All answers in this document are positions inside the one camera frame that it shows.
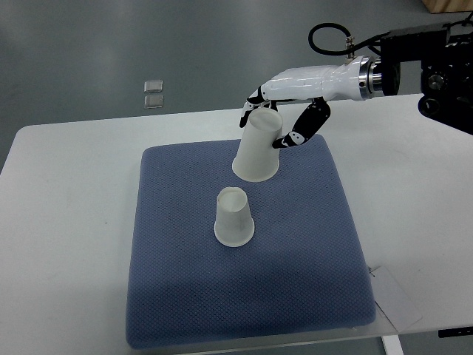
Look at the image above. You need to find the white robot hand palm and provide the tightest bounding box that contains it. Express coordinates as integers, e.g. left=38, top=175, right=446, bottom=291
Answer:
left=260, top=56, right=373, bottom=101

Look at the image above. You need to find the white paper cup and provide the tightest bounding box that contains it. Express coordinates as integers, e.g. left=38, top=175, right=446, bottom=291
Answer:
left=214, top=186, right=255, bottom=248
left=232, top=108, right=283, bottom=182

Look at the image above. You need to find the upper floor socket plate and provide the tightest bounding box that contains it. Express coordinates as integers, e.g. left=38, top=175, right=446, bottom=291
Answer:
left=143, top=79, right=163, bottom=93

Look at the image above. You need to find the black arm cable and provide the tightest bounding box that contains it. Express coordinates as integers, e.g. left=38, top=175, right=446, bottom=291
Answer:
left=307, top=22, right=392, bottom=66

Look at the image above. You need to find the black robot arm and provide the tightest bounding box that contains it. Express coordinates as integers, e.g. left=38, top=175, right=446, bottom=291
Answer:
left=239, top=22, right=472, bottom=149

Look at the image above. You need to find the white paper tag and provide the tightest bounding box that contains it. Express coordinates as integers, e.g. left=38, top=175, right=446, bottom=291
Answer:
left=370, top=266, right=422, bottom=332

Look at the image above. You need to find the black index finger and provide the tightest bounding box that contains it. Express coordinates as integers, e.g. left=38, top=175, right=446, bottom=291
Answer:
left=269, top=101, right=278, bottom=111

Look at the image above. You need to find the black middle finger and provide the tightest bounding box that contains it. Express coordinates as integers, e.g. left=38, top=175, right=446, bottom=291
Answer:
left=239, top=103, right=262, bottom=128

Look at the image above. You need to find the blue textured cushion mat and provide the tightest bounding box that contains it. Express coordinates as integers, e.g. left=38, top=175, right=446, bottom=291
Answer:
left=126, top=135, right=376, bottom=349

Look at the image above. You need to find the wooden furniture corner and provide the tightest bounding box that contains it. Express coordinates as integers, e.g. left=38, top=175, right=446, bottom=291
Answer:
left=421, top=0, right=473, bottom=13

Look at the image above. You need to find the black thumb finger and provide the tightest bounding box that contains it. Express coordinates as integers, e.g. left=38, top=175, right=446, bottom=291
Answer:
left=272, top=98, right=330, bottom=149

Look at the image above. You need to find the black table bracket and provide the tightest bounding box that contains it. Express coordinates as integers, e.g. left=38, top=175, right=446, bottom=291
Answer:
left=438, top=326, right=473, bottom=339

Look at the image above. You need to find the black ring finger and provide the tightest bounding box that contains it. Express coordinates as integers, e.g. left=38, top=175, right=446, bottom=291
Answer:
left=247, top=87, right=265, bottom=104

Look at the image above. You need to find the white table leg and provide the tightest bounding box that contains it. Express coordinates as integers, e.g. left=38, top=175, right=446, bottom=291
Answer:
left=381, top=335, right=404, bottom=355

